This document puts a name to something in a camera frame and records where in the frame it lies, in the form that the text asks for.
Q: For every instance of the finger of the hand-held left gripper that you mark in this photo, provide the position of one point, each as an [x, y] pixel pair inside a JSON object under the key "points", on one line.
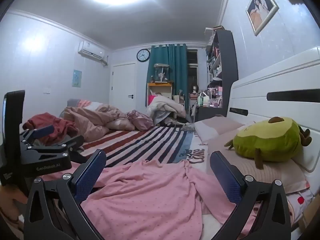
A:
{"points": [[71, 141], [41, 131]]}

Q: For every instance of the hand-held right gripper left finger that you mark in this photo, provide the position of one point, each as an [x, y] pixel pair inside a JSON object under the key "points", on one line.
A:
{"points": [[87, 177]]}

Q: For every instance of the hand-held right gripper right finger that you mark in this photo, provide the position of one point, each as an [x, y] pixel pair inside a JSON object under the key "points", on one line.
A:
{"points": [[226, 180]]}

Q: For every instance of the pink dotted small garment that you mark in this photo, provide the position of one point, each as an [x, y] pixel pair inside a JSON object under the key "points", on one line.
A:
{"points": [[150, 200]]}

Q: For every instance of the person's left hand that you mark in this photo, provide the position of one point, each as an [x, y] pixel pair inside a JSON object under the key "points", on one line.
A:
{"points": [[11, 197]]}

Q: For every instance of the pink striped pillow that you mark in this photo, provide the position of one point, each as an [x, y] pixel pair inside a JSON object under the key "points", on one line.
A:
{"points": [[82, 103]]}

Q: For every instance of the beige pillow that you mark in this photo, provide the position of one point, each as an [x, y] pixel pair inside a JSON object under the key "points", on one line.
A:
{"points": [[270, 175]]}

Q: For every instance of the small mauve pillow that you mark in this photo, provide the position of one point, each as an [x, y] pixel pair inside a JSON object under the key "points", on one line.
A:
{"points": [[217, 127]]}

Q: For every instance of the green avocado plush toy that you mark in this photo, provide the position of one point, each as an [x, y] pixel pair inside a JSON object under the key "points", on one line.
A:
{"points": [[267, 140]]}

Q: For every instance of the striped bed sheet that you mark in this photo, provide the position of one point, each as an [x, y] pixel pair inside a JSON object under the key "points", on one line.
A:
{"points": [[150, 145]]}

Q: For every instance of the pink satin cloth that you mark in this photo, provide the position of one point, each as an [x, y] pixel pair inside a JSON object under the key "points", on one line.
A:
{"points": [[140, 120]]}

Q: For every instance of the white red printed cloth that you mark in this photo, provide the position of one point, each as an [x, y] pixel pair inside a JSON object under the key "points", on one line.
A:
{"points": [[300, 200]]}

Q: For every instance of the white door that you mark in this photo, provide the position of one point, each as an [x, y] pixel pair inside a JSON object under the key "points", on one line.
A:
{"points": [[123, 85]]}

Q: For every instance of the magenta bag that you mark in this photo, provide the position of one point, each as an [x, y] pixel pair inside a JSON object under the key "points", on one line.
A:
{"points": [[151, 100]]}

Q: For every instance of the white air conditioner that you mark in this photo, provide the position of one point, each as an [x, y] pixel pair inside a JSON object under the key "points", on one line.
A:
{"points": [[91, 51]]}

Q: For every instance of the white quilt pile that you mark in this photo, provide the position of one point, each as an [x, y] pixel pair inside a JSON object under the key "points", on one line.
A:
{"points": [[165, 108]]}

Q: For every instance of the mannequin head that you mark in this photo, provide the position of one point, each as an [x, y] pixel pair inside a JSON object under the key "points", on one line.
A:
{"points": [[194, 88]]}

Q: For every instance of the yellow storage shelf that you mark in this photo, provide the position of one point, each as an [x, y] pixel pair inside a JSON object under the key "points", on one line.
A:
{"points": [[160, 87]]}

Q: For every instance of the white bed headboard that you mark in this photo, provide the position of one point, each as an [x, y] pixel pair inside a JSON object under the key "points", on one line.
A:
{"points": [[280, 80]]}

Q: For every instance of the glass display case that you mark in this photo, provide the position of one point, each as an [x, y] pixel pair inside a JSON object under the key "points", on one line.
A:
{"points": [[161, 72]]}

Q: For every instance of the dark grey bookshelf desk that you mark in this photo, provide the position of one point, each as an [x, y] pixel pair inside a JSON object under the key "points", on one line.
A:
{"points": [[228, 62]]}

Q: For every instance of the window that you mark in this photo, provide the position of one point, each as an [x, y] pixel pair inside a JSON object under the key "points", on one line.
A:
{"points": [[192, 65]]}

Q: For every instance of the teal curtain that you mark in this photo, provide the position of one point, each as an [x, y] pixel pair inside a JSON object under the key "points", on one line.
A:
{"points": [[175, 67]]}

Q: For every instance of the white light switch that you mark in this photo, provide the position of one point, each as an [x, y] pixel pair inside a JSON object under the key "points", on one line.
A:
{"points": [[47, 90]]}

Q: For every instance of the small blue wall poster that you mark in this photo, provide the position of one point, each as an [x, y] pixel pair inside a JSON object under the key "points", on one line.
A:
{"points": [[77, 78]]}

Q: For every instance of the round wall clock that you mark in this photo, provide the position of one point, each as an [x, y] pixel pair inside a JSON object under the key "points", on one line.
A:
{"points": [[143, 55]]}

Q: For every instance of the framed wall photo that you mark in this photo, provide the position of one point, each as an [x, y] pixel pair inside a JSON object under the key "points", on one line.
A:
{"points": [[262, 7]]}

